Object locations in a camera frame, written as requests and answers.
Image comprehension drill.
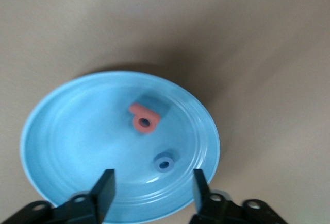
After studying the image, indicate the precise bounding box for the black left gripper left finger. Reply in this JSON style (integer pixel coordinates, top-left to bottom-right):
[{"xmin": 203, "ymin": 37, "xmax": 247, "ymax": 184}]
[{"xmin": 0, "ymin": 168, "xmax": 116, "ymax": 224}]

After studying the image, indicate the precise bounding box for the blue letter o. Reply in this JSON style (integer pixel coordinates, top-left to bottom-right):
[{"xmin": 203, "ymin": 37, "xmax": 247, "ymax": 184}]
[{"xmin": 153, "ymin": 148, "xmax": 180, "ymax": 174}]

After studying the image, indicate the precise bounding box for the blue plate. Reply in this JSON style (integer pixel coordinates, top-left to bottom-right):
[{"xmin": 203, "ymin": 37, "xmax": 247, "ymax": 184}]
[{"xmin": 20, "ymin": 70, "xmax": 221, "ymax": 224}]

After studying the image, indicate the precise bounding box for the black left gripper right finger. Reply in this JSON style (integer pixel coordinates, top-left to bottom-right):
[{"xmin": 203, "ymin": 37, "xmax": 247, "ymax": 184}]
[{"xmin": 189, "ymin": 168, "xmax": 288, "ymax": 224}]

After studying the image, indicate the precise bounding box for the pink letter b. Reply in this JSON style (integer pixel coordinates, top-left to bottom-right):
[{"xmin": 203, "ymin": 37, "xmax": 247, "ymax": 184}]
[{"xmin": 128, "ymin": 102, "xmax": 161, "ymax": 134}]

